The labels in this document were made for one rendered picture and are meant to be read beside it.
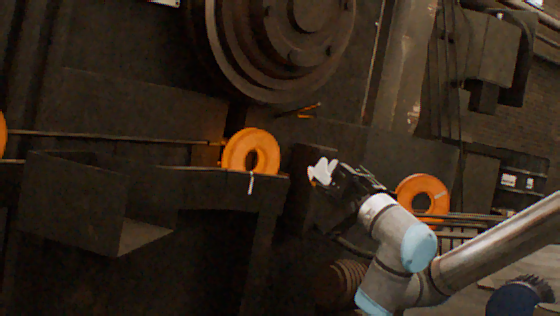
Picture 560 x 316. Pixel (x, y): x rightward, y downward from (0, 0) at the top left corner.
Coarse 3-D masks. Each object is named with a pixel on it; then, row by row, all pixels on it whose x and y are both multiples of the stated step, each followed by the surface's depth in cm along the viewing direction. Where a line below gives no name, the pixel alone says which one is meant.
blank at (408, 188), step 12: (408, 180) 218; (420, 180) 218; (432, 180) 218; (396, 192) 219; (408, 192) 218; (432, 192) 219; (444, 192) 219; (408, 204) 218; (432, 204) 220; (444, 204) 219; (432, 228) 219
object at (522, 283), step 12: (516, 276) 385; (528, 276) 381; (504, 288) 364; (516, 288) 360; (528, 288) 359; (540, 288) 373; (492, 300) 365; (504, 300) 362; (516, 300) 359; (528, 300) 357; (540, 300) 356; (552, 300) 384; (492, 312) 364; (504, 312) 362; (516, 312) 359; (528, 312) 356
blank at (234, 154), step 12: (240, 132) 200; (252, 132) 200; (264, 132) 202; (228, 144) 199; (240, 144) 198; (252, 144) 201; (264, 144) 203; (276, 144) 205; (228, 156) 198; (240, 156) 199; (264, 156) 204; (276, 156) 206; (228, 168) 198; (240, 168) 200; (264, 168) 204; (276, 168) 207
